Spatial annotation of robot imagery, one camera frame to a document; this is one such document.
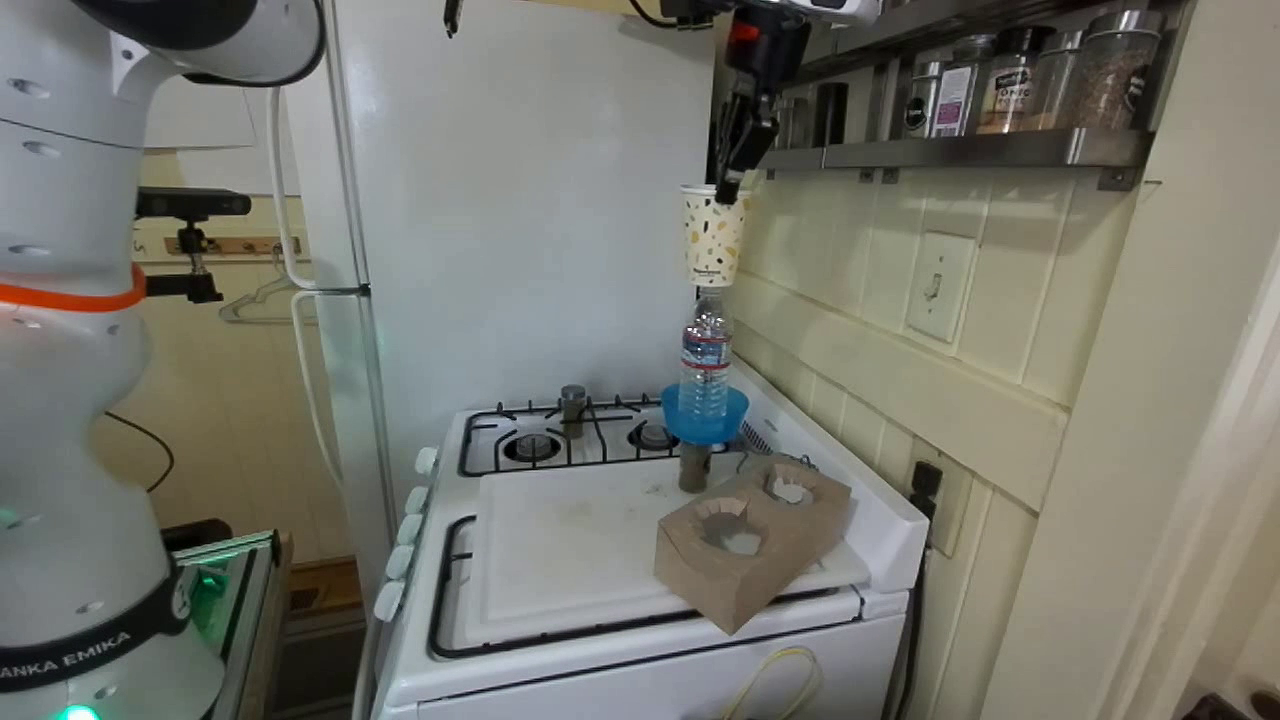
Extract black power plug with cord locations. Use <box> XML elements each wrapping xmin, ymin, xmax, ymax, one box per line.
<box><xmin>882</xmin><ymin>456</ymin><xmax>946</xmax><ymax>720</ymax></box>

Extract white refrigerator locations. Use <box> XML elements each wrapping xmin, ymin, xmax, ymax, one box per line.
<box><xmin>264</xmin><ymin>0</ymin><xmax>730</xmax><ymax>564</ymax></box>

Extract small grey cylinder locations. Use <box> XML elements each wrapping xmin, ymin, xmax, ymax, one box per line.
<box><xmin>675</xmin><ymin>444</ymin><xmax>712</xmax><ymax>495</ymax></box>

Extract black stove grate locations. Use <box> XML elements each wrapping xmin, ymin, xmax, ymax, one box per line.
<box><xmin>454</xmin><ymin>393</ymin><xmax>687</xmax><ymax>480</ymax></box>

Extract white wall switch plate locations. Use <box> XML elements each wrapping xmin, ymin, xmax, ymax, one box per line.
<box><xmin>905</xmin><ymin>233</ymin><xmax>979</xmax><ymax>348</ymax></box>

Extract grey metal tumbler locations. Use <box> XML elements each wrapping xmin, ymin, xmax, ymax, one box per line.
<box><xmin>556</xmin><ymin>380</ymin><xmax>593</xmax><ymax>436</ymax></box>

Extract black gripper red collar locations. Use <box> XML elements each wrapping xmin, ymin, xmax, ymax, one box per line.
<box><xmin>712</xmin><ymin>8</ymin><xmax>812</xmax><ymax>208</ymax></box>

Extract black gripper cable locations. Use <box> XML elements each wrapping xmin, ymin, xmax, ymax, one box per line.
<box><xmin>626</xmin><ymin>0</ymin><xmax>700</xmax><ymax>34</ymax></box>

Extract cardboard cup holder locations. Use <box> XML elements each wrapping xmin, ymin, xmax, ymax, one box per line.
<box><xmin>650</xmin><ymin>452</ymin><xmax>854</xmax><ymax>637</ymax></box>

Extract white gas stove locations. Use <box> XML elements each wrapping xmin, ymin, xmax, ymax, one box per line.
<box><xmin>352</xmin><ymin>385</ymin><xmax>933</xmax><ymax>720</ymax></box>

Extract white wire hanger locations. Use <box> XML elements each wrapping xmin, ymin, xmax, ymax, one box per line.
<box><xmin>216</xmin><ymin>258</ymin><xmax>330</xmax><ymax>328</ymax></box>

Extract clear plastic water bottle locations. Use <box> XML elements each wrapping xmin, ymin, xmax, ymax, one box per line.
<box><xmin>680</xmin><ymin>280</ymin><xmax>734</xmax><ymax>400</ymax></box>

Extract glass spice jar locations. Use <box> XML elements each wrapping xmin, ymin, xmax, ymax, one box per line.
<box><xmin>929</xmin><ymin>57</ymin><xmax>984</xmax><ymax>140</ymax></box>
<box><xmin>1065</xmin><ymin>8</ymin><xmax>1168</xmax><ymax>135</ymax></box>
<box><xmin>975</xmin><ymin>23</ymin><xmax>1071</xmax><ymax>135</ymax></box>
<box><xmin>891</xmin><ymin>57</ymin><xmax>935</xmax><ymax>144</ymax></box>

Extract thin black cable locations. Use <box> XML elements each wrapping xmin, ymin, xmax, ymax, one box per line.
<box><xmin>99</xmin><ymin>407</ymin><xmax>179</xmax><ymax>495</ymax></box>

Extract metal robot stand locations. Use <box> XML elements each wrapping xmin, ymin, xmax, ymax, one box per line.
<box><xmin>156</xmin><ymin>526</ymin><xmax>293</xmax><ymax>720</ymax></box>

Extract round stove burner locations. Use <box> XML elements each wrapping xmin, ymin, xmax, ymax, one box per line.
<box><xmin>504</xmin><ymin>427</ymin><xmax>563</xmax><ymax>468</ymax></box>
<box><xmin>626</xmin><ymin>418</ymin><xmax>675</xmax><ymax>456</ymax></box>

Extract steel spice shelf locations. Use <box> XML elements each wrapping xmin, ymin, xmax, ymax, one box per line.
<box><xmin>755</xmin><ymin>123</ymin><xmax>1160</xmax><ymax>194</ymax></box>
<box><xmin>795</xmin><ymin>0</ymin><xmax>1113</xmax><ymax>83</ymax></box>

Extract black stereo camera on mount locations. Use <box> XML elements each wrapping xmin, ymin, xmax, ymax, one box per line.
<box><xmin>136</xmin><ymin>185</ymin><xmax>254</xmax><ymax>309</ymax></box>

